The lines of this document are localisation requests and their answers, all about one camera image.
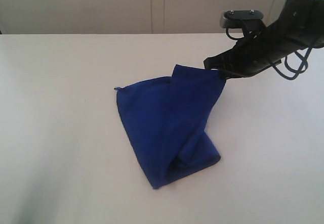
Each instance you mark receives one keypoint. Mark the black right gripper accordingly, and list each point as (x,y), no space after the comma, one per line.
(259,52)

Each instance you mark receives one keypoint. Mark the blue towel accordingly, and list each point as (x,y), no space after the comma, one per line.
(165,120)

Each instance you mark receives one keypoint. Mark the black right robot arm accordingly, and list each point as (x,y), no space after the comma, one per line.
(308,13)

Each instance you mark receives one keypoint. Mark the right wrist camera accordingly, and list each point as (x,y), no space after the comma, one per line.
(237,18)

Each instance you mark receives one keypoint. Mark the beige wall panel board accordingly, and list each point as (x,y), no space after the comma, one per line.
(124,16)

